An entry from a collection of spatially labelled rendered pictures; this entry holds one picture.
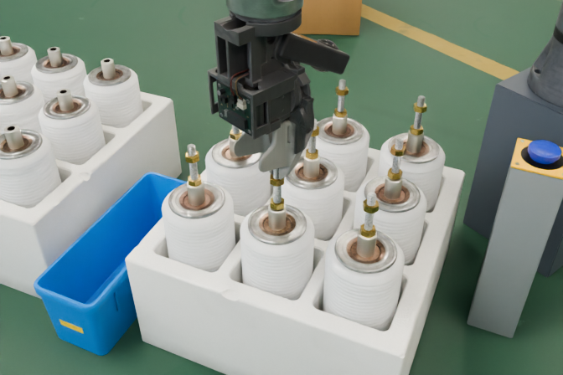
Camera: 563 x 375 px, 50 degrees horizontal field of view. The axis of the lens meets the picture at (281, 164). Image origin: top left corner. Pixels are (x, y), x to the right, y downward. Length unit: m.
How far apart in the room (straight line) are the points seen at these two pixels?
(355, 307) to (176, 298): 0.25
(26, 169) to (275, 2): 0.53
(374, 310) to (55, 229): 0.50
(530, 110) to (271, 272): 0.49
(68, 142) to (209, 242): 0.34
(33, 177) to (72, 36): 1.02
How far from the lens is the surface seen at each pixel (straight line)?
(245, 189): 0.89
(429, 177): 0.92
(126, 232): 1.10
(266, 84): 0.61
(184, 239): 0.82
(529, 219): 0.88
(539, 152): 0.84
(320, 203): 0.85
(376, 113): 1.49
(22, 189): 1.00
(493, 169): 1.11
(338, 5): 1.83
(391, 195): 0.83
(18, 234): 1.00
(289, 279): 0.79
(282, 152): 0.68
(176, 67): 1.70
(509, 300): 0.98
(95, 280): 1.07
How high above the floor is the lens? 0.78
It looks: 37 degrees down
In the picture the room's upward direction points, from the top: straight up
